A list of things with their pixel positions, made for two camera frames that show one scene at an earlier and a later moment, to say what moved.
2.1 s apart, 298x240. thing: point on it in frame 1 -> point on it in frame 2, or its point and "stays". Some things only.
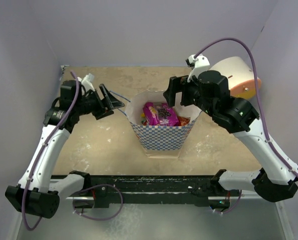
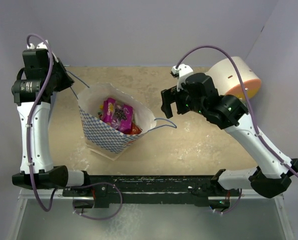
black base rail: x=101 y=191 stays
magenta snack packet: x=160 y=114 -> x=119 y=116
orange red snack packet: x=183 y=120 -> x=135 y=129
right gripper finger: x=176 y=84 -> x=169 y=96
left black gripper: x=105 y=105 -> x=67 y=81
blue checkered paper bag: x=150 y=136 -> x=100 y=137
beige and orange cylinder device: x=241 y=75 stays
